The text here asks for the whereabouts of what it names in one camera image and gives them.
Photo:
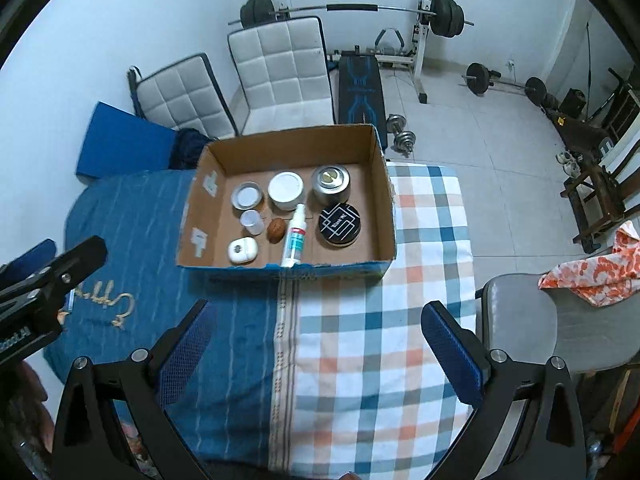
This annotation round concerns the cardboard milk box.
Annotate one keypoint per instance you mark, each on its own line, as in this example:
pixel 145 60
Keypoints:
pixel 210 222

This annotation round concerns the blue plaid tablecloth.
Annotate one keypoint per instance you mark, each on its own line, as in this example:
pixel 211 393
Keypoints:
pixel 313 377

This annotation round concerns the grey chair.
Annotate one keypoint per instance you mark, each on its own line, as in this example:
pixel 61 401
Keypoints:
pixel 531 325

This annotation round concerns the white weight rack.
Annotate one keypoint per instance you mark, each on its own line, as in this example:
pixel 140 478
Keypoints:
pixel 409 57

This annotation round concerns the white quilted chair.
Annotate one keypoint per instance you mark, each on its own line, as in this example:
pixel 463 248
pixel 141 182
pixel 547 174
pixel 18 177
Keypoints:
pixel 183 95
pixel 283 75

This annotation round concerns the dark wooden stool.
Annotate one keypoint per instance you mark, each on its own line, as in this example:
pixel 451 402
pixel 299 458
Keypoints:
pixel 597 204

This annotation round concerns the small silver round tin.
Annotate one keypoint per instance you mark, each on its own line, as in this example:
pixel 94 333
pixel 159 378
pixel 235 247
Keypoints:
pixel 246 196

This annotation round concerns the orange white patterned cloth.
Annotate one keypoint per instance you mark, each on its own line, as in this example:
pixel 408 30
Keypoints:
pixel 601 280

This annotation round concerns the chrome dumbbell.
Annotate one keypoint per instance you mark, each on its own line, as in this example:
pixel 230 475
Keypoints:
pixel 404 140

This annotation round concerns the blue foam cushion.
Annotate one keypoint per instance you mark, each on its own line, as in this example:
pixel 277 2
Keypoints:
pixel 118 143

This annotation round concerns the white quilted chair right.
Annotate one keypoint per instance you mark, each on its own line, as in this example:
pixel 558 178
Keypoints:
pixel 283 75

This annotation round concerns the silver metal tin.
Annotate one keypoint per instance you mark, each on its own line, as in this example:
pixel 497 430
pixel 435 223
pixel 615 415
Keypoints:
pixel 331 184

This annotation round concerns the white quilted chair left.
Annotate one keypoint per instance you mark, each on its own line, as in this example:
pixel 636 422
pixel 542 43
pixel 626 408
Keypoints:
pixel 183 95

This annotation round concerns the white spray bottle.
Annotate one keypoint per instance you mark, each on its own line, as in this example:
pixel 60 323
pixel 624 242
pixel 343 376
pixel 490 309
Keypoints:
pixel 295 238

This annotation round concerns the white lidded round tin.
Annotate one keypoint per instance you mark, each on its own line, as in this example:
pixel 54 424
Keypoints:
pixel 286 190

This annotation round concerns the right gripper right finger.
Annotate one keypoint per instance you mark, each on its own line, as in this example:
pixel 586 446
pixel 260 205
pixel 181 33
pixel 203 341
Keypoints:
pixel 548 441

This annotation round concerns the barbell on rack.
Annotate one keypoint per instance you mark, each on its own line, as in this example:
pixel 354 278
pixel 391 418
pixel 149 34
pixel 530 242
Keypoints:
pixel 445 17

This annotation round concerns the black round patterned tin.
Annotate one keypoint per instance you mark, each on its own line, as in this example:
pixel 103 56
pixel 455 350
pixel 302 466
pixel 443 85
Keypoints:
pixel 339 224

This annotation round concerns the floor barbell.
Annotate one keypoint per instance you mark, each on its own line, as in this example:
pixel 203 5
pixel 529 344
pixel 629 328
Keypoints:
pixel 479 79

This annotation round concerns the white rounded case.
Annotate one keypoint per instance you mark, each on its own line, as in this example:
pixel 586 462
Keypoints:
pixel 242 251

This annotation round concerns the black weight bench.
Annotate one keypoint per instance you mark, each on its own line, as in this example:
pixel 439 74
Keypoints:
pixel 359 93

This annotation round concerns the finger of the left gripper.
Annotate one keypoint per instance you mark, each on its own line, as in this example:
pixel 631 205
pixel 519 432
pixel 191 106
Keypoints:
pixel 29 263
pixel 49 286

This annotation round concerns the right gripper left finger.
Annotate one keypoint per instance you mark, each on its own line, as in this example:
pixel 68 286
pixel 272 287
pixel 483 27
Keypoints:
pixel 89 442

